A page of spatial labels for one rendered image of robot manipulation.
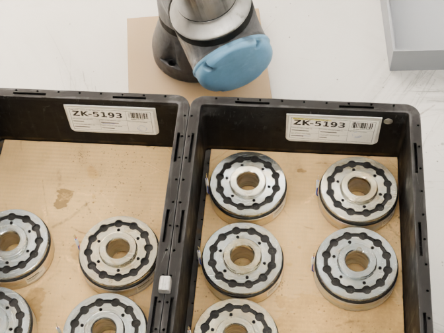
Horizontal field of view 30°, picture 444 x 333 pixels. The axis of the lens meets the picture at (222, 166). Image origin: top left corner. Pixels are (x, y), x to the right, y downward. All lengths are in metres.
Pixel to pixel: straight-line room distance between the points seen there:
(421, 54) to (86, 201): 0.61
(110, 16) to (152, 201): 0.50
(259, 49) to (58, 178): 0.33
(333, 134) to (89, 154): 0.34
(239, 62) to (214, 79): 0.04
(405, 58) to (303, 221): 0.42
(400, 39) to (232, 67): 0.42
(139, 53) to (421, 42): 0.49
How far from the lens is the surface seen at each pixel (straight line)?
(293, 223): 1.11
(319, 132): 1.13
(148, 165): 1.17
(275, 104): 1.09
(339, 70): 1.43
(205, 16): 1.11
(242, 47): 1.14
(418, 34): 1.50
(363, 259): 1.07
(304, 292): 1.06
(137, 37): 1.46
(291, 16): 1.51
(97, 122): 1.16
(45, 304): 1.09
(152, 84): 1.39
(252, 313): 1.01
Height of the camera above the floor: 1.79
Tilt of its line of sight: 56 degrees down
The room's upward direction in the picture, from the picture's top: 4 degrees counter-clockwise
